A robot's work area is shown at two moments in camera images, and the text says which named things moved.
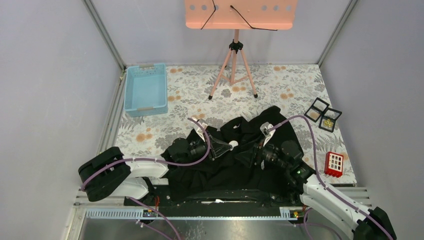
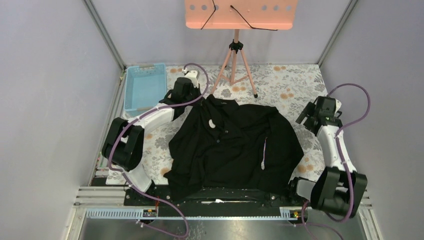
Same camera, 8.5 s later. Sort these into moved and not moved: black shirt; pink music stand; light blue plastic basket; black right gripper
Moved: black shirt; black right gripper
Not moved: light blue plastic basket; pink music stand
